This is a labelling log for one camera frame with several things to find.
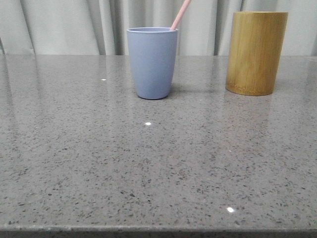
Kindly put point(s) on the blue plastic cup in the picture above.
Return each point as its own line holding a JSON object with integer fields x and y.
{"x": 152, "y": 52}

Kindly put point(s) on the pink chopstick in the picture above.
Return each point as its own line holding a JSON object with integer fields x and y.
{"x": 180, "y": 14}

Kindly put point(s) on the bamboo wooden cup holder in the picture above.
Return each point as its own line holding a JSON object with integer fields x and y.
{"x": 255, "y": 49}

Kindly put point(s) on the white pleated curtain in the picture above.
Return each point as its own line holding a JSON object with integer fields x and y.
{"x": 98, "y": 27}

